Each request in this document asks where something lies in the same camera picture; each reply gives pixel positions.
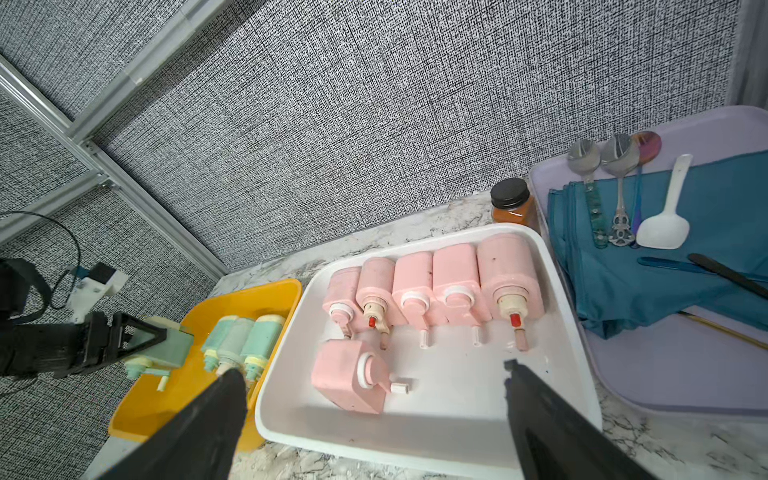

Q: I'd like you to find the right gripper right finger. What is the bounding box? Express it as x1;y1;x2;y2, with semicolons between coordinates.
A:
504;360;654;479

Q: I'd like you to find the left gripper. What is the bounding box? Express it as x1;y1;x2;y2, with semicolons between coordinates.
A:
53;311;167;378

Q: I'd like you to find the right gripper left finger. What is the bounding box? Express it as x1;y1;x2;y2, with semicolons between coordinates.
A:
101;371;247;479

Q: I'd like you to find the yellow storage box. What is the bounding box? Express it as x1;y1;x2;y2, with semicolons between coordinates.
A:
108;279;302;443

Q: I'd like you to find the white storage box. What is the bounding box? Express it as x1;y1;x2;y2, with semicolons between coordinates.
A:
254;224;602;479

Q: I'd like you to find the pink sharpener front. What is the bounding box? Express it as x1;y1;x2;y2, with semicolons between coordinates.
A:
311;339;410;415

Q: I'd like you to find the pink sharpener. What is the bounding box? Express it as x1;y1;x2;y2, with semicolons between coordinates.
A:
311;339;410;415
356;257;408;350
322;267;368;339
477;233;545;352
393;251;448;349
433;243;492;347

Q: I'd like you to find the green sharpener front yellow cap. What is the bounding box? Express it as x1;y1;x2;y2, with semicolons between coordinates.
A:
200;315;237;372

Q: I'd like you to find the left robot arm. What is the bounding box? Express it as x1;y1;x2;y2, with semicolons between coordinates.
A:
1;259;169;379

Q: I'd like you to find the lavender tray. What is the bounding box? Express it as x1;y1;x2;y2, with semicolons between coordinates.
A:
530;106;767;419

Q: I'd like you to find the blue spoon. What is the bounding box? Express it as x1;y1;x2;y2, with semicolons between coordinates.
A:
637;257;714;275

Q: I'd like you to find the gold utensil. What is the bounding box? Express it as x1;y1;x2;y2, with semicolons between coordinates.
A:
678;311;768;350

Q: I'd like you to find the black spoon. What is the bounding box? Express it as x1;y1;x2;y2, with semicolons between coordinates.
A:
688;253;767;299

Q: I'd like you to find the white plastic spoon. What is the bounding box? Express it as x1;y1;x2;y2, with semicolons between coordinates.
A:
636;154;693;250

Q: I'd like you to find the orange spice jar black lid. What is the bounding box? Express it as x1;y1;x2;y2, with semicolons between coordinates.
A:
490;178;538;229

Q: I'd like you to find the teal cloth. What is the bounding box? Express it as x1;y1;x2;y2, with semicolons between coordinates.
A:
547;152;767;339

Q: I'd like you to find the silver ornate spoon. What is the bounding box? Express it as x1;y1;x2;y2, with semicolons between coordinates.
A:
600;134;640;247

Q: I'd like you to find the iridescent spoon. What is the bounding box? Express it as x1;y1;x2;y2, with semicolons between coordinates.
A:
631;131;662;235

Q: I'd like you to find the green handled knife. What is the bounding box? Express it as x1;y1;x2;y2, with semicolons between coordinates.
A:
566;139;608;249

